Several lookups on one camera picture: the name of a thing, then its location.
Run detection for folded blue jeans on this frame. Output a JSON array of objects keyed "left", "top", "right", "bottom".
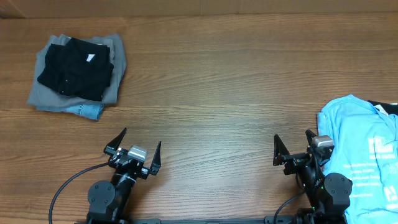
[{"left": 35, "top": 104, "right": 106, "bottom": 121}]

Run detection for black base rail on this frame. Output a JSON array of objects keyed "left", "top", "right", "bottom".
[{"left": 76, "top": 215, "right": 300, "bottom": 224}]

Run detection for light blue printed t-shirt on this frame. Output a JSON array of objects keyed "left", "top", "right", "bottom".
[{"left": 317, "top": 95, "right": 397, "bottom": 223}]

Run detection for black garment at right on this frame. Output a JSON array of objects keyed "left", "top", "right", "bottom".
[{"left": 368, "top": 100, "right": 398, "bottom": 116}]

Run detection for black folded shirt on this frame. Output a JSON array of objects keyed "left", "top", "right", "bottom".
[{"left": 37, "top": 38, "right": 114, "bottom": 101}]

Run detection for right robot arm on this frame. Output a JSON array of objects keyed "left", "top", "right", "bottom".
[{"left": 271, "top": 129, "right": 353, "bottom": 224}]

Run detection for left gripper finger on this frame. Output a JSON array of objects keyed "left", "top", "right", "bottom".
[
  {"left": 105, "top": 128, "right": 127, "bottom": 151},
  {"left": 150, "top": 141, "right": 162, "bottom": 175}
]

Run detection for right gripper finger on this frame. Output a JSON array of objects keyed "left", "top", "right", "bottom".
[
  {"left": 305, "top": 129, "right": 317, "bottom": 145},
  {"left": 273, "top": 134, "right": 290, "bottom": 166}
]

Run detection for grey folded garment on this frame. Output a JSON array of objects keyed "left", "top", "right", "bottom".
[{"left": 27, "top": 34, "right": 127, "bottom": 108}]

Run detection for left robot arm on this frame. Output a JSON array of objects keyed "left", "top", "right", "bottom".
[{"left": 86, "top": 129, "right": 162, "bottom": 223}]

